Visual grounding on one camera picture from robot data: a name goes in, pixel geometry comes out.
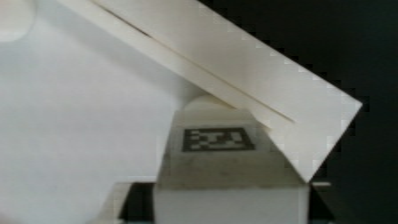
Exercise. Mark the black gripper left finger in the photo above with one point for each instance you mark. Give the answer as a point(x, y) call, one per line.
point(128, 204)

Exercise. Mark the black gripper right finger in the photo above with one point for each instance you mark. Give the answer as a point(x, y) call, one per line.
point(320, 215)

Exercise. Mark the white table leg with tag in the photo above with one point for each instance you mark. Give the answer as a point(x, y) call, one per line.
point(228, 182)

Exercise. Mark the white square tabletop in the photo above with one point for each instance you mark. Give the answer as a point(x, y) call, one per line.
point(87, 100)

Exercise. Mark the white U-shaped obstacle fence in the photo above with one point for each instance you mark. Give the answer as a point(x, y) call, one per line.
point(302, 107)

